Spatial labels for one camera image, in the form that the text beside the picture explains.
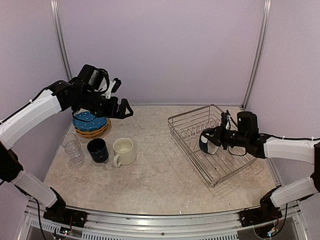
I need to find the front aluminium rail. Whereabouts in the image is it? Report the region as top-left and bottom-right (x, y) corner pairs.
(23, 199), (308, 240)

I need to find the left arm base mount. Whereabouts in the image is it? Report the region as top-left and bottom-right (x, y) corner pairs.
(43, 205), (88, 228)

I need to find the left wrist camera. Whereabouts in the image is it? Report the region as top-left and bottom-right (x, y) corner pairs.
(104, 78), (122, 99)

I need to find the right aluminium frame post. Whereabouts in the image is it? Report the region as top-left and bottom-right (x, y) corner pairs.
(241, 0), (272, 110)

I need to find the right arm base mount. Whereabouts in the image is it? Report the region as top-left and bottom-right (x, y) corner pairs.
(239, 207), (283, 227)

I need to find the white mug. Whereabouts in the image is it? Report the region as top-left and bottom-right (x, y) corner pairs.
(112, 137), (137, 168)

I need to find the aluminium frame post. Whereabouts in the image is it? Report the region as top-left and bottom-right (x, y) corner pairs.
(49, 0), (73, 80)
(241, 0), (272, 110)

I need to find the blue dotted plate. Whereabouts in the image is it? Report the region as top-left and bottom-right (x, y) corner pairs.
(72, 111), (108, 132)

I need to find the dark blue mug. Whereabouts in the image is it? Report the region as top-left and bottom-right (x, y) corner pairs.
(87, 138), (109, 163)

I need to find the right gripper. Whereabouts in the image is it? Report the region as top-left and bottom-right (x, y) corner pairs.
(202, 122), (249, 150)

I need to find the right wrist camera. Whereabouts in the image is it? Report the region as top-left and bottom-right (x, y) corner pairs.
(220, 110), (233, 130)

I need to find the wire dish rack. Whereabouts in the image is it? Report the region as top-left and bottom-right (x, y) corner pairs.
(167, 104), (257, 188)

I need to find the clear glass front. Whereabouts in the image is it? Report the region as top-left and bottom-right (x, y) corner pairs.
(60, 133), (81, 158)

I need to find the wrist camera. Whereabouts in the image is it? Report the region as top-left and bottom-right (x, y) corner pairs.
(220, 110), (233, 130)
(104, 78), (122, 99)

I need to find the teal white bowl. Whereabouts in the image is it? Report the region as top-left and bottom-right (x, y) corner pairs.
(198, 131), (219, 155)

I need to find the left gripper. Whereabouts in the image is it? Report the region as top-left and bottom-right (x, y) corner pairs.
(78, 89), (133, 118)

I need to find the clear glass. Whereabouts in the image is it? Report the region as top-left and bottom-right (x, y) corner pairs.
(60, 133), (81, 158)
(65, 145), (85, 164)

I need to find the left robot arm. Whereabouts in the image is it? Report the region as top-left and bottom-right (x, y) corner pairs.
(0, 64), (134, 223)

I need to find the yellow dotted plate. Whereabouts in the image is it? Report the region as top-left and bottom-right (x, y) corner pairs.
(75, 121), (111, 139)
(73, 117), (111, 138)

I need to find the left aluminium frame post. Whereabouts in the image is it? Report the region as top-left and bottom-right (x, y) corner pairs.
(49, 0), (73, 80)

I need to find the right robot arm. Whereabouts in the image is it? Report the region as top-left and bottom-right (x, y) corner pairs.
(198, 111), (320, 223)

